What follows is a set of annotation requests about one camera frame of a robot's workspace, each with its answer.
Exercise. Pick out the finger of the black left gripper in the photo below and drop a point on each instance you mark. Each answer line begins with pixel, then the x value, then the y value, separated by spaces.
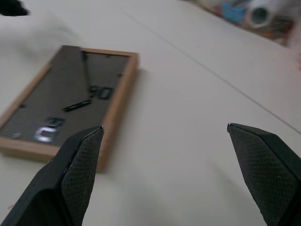
pixel 13 8

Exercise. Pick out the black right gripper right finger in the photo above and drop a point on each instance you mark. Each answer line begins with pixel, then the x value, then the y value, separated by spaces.
pixel 268 169

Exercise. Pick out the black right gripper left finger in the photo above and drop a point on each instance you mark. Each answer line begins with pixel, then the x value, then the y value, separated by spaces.
pixel 58 183

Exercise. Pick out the dark brown box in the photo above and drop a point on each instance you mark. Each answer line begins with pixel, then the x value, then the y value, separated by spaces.
pixel 281 29

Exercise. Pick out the clear tape roll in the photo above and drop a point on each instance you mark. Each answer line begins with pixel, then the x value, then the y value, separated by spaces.
pixel 258 15

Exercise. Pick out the blue box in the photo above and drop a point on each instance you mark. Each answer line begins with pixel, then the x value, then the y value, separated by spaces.
pixel 231 10

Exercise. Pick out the wooden picture frame back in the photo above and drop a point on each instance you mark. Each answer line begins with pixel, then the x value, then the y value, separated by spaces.
pixel 70 99

